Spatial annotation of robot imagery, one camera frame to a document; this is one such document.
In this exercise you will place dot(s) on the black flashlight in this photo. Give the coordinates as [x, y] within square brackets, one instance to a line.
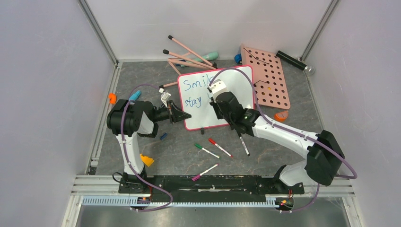
[308, 69]

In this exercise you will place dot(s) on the black marker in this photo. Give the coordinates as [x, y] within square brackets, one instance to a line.
[244, 145]

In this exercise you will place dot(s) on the red marker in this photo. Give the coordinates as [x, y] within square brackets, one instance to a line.
[219, 147]

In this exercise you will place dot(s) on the green marker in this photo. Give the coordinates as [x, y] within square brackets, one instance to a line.
[207, 151]

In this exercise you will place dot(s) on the pink framed whiteboard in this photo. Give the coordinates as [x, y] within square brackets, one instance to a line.
[195, 96]

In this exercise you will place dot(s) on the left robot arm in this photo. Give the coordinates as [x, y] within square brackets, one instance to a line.
[129, 120]

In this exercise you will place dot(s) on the mint green tube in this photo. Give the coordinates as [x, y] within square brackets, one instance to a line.
[210, 57]

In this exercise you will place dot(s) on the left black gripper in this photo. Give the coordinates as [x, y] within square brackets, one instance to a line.
[175, 114]

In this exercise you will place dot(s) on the pink folding stand legs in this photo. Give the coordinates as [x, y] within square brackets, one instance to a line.
[189, 59]

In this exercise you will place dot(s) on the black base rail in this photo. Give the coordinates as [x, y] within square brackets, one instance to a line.
[209, 188]

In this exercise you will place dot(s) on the yellow orange block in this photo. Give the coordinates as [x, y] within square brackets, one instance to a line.
[148, 161]

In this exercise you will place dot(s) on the pink perforated board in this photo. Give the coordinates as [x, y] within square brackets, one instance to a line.
[268, 77]

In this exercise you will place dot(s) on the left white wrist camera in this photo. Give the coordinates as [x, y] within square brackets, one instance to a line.
[164, 96]

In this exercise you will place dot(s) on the orange cap right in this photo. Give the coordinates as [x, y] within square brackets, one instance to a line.
[281, 116]

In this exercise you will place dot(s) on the blue toy car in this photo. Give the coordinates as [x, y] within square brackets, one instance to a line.
[238, 59]

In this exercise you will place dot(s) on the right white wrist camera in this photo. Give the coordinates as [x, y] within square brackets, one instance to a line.
[215, 89]

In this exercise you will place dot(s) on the large blue marker toy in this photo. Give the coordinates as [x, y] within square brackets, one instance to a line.
[134, 97]

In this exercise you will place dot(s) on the orange clip left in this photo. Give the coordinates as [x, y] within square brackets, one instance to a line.
[112, 98]

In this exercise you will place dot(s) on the purple marker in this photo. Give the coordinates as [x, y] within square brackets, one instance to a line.
[198, 176]

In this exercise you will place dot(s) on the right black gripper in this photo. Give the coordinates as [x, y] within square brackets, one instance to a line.
[235, 125]

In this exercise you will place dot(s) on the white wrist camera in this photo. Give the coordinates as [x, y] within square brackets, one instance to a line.
[164, 96]
[215, 89]

